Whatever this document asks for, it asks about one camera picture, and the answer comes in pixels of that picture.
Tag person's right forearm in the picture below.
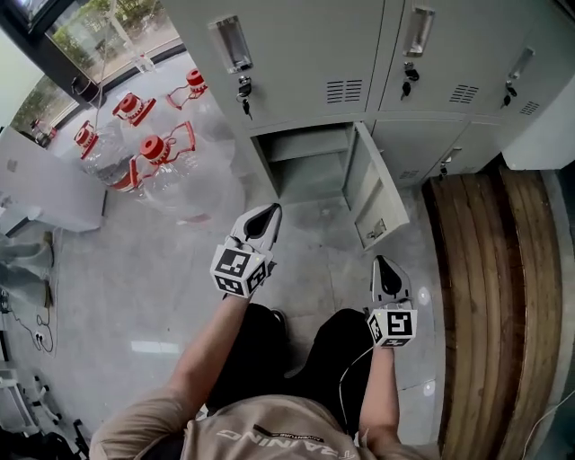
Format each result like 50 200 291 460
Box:
358 344 401 444

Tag brown wooden plank platform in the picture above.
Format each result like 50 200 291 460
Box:
421 165 565 460

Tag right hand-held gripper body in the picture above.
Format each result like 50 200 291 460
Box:
363 296 419 349

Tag black window frame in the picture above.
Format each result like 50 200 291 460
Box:
0 0 188 136

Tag person's beige printed t-shirt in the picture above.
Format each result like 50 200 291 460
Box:
89 385 444 460

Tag person's left forearm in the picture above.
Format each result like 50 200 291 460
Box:
166 294 251 405

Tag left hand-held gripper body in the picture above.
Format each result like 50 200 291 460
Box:
209 236 277 299

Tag large clear red-capped water jug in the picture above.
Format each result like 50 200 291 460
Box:
129 120 246 226

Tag person's black trousers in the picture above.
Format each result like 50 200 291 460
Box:
206 303 376 435

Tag white floor cable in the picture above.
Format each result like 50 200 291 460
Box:
523 390 575 455

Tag black floor cable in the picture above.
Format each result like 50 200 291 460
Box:
8 309 55 356

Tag black office chair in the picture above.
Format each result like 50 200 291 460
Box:
0 420 91 460

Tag grey metal locker cabinet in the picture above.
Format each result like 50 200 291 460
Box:
161 0 575 201

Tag white office chair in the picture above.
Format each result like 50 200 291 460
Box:
0 372 62 432

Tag white water dispenser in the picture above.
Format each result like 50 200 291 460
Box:
0 125 109 234

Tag dark bottle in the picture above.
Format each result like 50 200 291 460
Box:
70 75 101 107

